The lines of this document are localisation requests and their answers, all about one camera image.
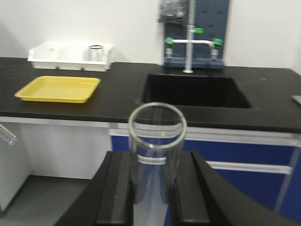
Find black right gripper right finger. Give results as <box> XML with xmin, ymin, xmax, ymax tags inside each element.
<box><xmin>174</xmin><ymin>151</ymin><xmax>297</xmax><ymax>226</ymax></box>

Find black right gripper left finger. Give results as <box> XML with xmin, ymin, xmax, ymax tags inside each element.
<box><xmin>56</xmin><ymin>151</ymin><xmax>133</xmax><ymax>226</ymax></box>

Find wide clear glass test tube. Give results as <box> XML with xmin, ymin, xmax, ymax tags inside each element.
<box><xmin>128</xmin><ymin>102</ymin><xmax>187</xmax><ymax>226</ymax></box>

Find narrow clear glass test tube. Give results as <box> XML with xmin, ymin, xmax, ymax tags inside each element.
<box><xmin>0</xmin><ymin>124</ymin><xmax>17</xmax><ymax>145</ymax></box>

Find yellow plastic tray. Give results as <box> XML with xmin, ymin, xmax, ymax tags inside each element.
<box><xmin>15</xmin><ymin>76</ymin><xmax>101</xmax><ymax>104</ymax></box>

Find black lab sink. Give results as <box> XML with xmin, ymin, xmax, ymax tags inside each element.
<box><xmin>141</xmin><ymin>73</ymin><xmax>251</xmax><ymax>109</ymax></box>

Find white bin right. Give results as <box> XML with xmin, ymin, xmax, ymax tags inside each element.
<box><xmin>82</xmin><ymin>45</ymin><xmax>115</xmax><ymax>72</ymax></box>

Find white bin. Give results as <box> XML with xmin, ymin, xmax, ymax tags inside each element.
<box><xmin>27</xmin><ymin>42</ymin><xmax>59</xmax><ymax>69</ymax></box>
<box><xmin>57</xmin><ymin>43</ymin><xmax>85</xmax><ymax>71</ymax></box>
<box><xmin>82</xmin><ymin>45</ymin><xmax>115</xmax><ymax>72</ymax></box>

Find white bin middle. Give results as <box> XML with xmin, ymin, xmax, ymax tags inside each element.
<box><xmin>57</xmin><ymin>43</ymin><xmax>85</xmax><ymax>71</ymax></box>

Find white lab faucet green knobs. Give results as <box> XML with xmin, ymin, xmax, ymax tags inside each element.
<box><xmin>164</xmin><ymin>0</ymin><xmax>223</xmax><ymax>73</ymax></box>

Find white bin left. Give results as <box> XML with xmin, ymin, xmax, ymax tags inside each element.
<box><xmin>27</xmin><ymin>42</ymin><xmax>59</xmax><ymax>69</ymax></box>

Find blue drying pegboard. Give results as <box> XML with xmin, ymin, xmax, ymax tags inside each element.
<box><xmin>158</xmin><ymin>0</ymin><xmax>230</xmax><ymax>70</ymax></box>

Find black wire tripod stand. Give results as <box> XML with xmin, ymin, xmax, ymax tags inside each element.
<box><xmin>88</xmin><ymin>45</ymin><xmax>104</xmax><ymax>62</ymax></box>

